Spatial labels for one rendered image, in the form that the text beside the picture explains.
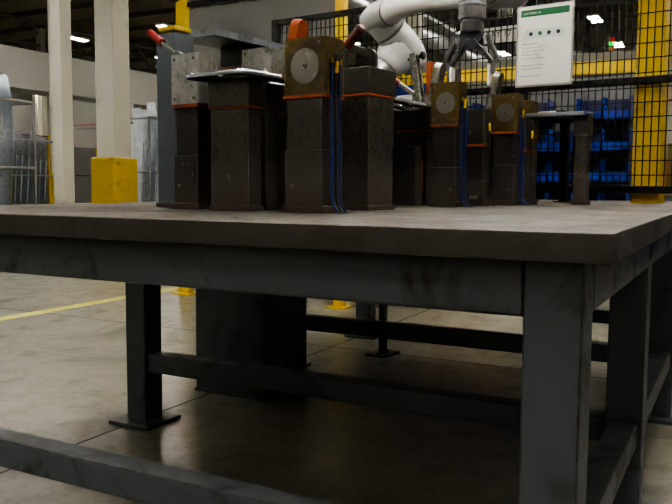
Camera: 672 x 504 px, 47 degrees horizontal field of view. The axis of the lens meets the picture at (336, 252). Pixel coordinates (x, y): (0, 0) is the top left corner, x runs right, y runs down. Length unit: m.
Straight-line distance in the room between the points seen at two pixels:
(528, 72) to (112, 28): 7.63
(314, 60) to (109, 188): 8.49
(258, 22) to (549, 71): 2.52
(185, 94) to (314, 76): 0.38
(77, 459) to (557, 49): 2.29
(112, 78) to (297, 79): 8.54
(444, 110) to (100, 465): 1.29
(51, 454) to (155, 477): 0.26
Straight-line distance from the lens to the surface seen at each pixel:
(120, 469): 1.55
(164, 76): 2.07
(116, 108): 10.12
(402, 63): 3.12
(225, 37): 2.14
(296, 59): 1.65
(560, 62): 3.13
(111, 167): 9.99
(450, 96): 2.19
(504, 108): 2.50
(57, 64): 9.29
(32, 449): 1.71
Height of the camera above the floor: 0.76
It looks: 5 degrees down
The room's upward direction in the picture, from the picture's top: straight up
